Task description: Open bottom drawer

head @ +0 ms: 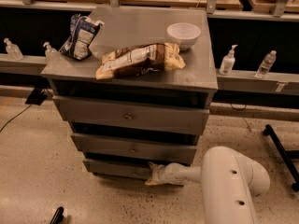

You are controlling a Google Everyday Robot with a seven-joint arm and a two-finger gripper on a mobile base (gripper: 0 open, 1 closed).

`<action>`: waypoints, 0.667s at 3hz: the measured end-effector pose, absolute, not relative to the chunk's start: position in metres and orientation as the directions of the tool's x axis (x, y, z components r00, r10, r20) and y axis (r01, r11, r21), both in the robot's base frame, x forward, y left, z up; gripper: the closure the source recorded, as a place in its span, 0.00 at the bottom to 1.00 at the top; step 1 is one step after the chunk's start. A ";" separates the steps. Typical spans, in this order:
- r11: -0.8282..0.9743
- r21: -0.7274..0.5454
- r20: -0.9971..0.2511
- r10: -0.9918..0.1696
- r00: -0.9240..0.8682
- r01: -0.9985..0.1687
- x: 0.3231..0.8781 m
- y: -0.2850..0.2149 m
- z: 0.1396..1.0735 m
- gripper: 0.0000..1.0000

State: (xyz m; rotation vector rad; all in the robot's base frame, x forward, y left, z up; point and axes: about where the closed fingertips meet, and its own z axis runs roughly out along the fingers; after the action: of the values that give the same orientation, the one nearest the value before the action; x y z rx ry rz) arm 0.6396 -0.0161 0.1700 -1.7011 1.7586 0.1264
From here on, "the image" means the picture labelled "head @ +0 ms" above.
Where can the brown yellow chip bag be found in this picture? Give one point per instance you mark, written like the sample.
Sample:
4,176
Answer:
139,60

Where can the grey top drawer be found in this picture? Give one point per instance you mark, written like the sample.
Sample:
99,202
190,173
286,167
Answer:
132,115

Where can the grey bottom drawer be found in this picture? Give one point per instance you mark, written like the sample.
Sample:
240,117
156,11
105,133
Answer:
132,168

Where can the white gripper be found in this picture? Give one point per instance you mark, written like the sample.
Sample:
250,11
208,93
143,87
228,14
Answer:
171,173

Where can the clear water bottle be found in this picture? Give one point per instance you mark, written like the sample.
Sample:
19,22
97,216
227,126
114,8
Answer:
266,64

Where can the grey drawer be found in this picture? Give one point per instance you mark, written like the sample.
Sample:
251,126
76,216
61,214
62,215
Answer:
131,148
132,168
132,115

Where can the grey drawer cabinet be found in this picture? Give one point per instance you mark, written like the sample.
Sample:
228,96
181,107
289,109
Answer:
191,87

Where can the black stand leg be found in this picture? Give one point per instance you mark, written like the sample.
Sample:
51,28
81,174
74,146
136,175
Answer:
287,155

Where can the grey middle drawer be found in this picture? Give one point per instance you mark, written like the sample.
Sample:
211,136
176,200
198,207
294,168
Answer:
131,148

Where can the black floor box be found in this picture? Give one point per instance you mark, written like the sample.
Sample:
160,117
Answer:
36,97

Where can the clear sanitizer bottle far left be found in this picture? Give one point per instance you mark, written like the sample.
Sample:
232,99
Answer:
13,50

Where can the white pump bottle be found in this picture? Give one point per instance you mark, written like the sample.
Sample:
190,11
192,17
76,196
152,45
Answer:
228,61

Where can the white bowl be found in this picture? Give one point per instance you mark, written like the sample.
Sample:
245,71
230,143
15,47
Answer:
184,34

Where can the blue white snack bag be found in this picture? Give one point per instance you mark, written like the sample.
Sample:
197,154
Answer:
82,32

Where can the black object bottom edge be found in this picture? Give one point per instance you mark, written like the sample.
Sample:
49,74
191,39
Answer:
58,216

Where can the clear sanitizer bottle near cabinet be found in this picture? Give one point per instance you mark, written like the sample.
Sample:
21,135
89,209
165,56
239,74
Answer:
50,52

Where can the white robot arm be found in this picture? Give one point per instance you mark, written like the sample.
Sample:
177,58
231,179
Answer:
229,180

